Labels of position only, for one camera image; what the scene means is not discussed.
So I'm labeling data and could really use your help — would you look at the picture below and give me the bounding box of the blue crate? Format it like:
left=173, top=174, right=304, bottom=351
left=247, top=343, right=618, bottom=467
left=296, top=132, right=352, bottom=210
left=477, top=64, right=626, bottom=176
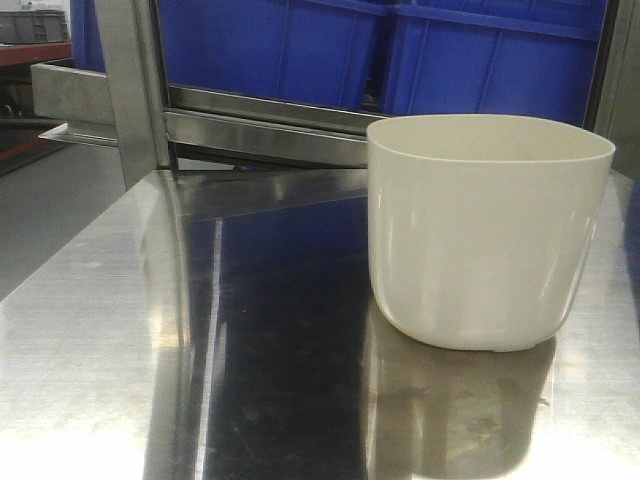
left=158, top=1, right=389, bottom=110
left=381, top=1, right=607, bottom=126

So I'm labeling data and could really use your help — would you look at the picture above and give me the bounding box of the blue crate right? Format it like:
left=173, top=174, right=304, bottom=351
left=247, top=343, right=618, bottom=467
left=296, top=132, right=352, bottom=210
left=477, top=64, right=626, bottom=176
left=381, top=1, right=607, bottom=126

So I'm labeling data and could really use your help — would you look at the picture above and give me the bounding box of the blue crate left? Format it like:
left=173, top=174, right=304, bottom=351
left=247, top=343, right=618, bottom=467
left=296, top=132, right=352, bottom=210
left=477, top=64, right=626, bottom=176
left=158, top=1, right=389, bottom=110

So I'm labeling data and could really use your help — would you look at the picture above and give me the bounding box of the stainless steel shelf frame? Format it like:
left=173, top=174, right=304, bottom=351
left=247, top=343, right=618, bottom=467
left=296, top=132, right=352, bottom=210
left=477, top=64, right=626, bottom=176
left=30, top=0, right=640, bottom=187

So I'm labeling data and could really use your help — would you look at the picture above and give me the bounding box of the grey crate background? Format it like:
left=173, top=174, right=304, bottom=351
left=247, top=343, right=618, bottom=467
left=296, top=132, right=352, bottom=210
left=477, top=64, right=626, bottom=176
left=1, top=10, right=70, bottom=45

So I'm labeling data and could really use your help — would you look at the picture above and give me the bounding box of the white plastic bin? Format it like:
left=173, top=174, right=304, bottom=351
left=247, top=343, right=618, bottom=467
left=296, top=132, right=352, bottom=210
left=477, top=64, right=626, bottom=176
left=366, top=114, right=616, bottom=352

